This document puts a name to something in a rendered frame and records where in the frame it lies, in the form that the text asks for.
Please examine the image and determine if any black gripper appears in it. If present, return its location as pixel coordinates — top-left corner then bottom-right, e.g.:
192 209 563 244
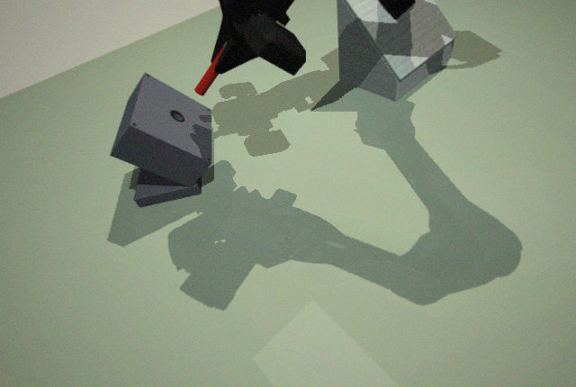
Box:
211 0 306 76

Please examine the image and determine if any grey sloped panel with hole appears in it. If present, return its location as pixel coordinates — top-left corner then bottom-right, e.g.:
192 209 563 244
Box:
110 73 212 208

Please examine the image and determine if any red peg with white band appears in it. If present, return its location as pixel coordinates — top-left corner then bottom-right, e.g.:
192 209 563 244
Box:
194 40 228 96

